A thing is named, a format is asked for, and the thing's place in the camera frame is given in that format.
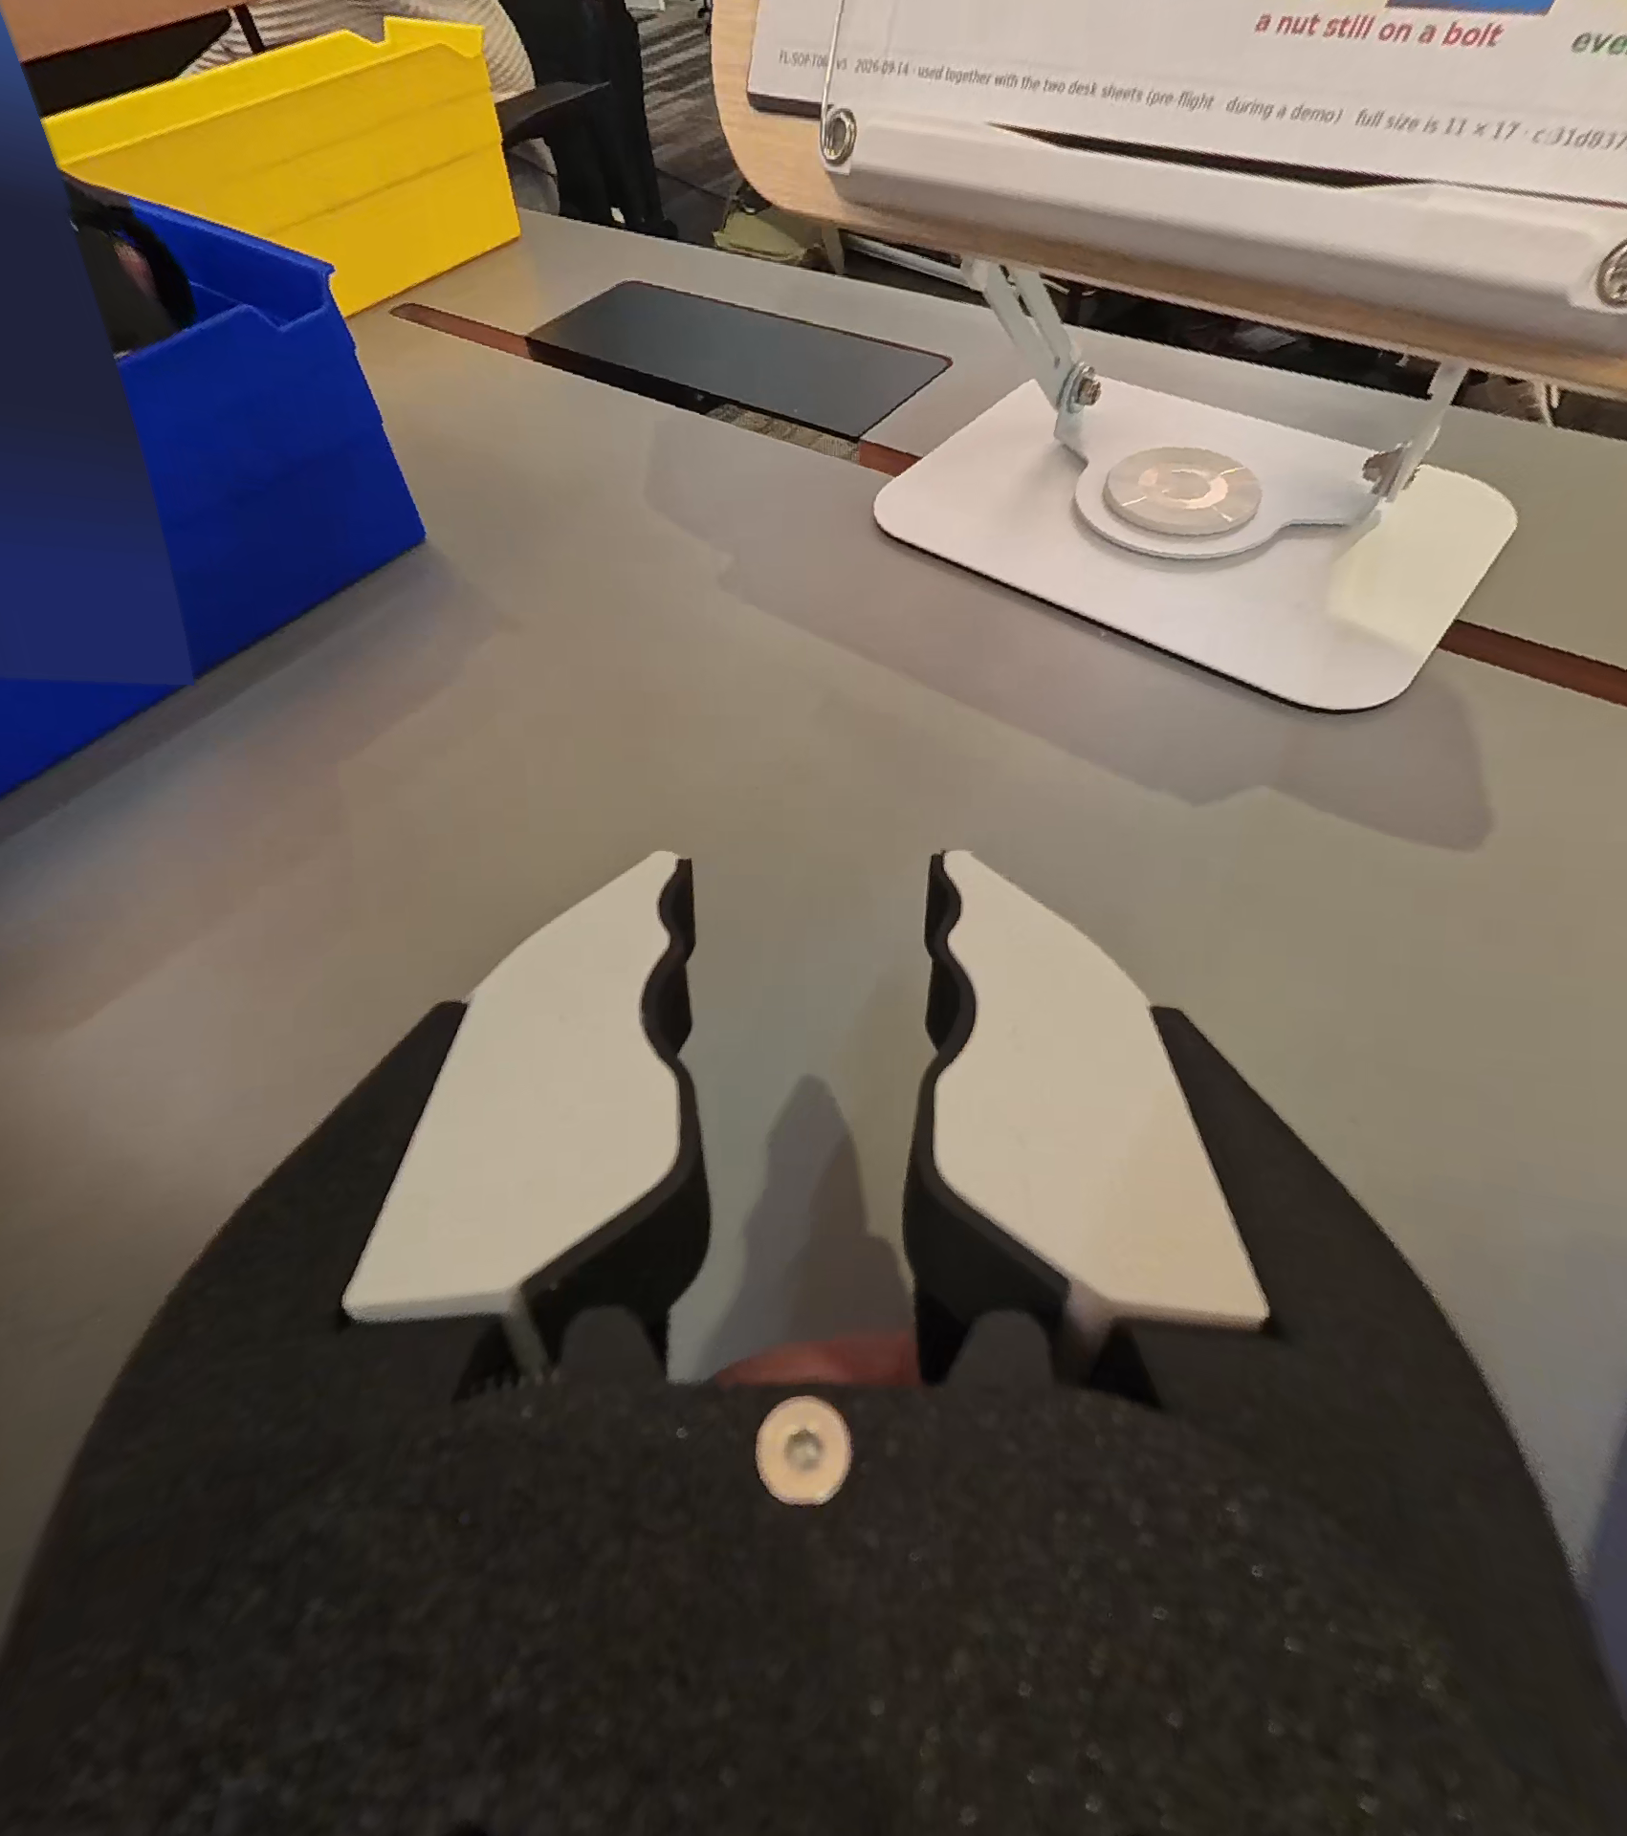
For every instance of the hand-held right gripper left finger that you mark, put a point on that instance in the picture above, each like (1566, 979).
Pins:
(542, 1147)

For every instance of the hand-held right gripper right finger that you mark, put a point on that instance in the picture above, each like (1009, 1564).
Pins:
(1086, 1147)

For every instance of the blue divided storage bin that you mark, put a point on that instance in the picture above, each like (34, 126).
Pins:
(298, 473)

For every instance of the yellow storage bin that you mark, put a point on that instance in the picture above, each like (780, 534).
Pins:
(325, 143)

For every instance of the grey wood-edged table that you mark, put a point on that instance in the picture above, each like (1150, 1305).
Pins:
(583, 252)

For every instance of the black office chair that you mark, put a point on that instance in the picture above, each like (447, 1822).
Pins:
(583, 115)

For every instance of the black table panel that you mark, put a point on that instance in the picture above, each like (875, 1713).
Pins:
(742, 360)

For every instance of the instruction board on white stand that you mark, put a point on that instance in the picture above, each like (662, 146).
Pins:
(1258, 143)

